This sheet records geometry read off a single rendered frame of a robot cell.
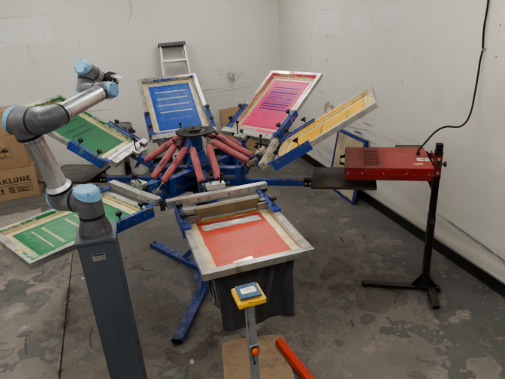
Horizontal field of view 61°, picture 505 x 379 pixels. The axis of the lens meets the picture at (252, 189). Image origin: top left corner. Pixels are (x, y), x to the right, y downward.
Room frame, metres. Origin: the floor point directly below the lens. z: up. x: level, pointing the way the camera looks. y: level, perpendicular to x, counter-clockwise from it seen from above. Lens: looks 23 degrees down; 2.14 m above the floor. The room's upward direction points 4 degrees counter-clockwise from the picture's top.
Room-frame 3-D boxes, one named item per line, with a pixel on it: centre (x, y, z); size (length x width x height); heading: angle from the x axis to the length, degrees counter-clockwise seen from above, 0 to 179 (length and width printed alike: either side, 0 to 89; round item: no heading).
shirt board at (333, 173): (3.05, -0.25, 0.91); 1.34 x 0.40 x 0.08; 77
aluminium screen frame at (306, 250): (2.20, 0.10, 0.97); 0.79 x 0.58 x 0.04; 17
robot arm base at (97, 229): (1.84, 0.76, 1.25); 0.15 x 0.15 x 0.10
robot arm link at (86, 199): (1.85, 0.77, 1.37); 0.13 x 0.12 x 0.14; 68
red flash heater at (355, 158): (2.88, -0.98, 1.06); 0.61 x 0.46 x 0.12; 77
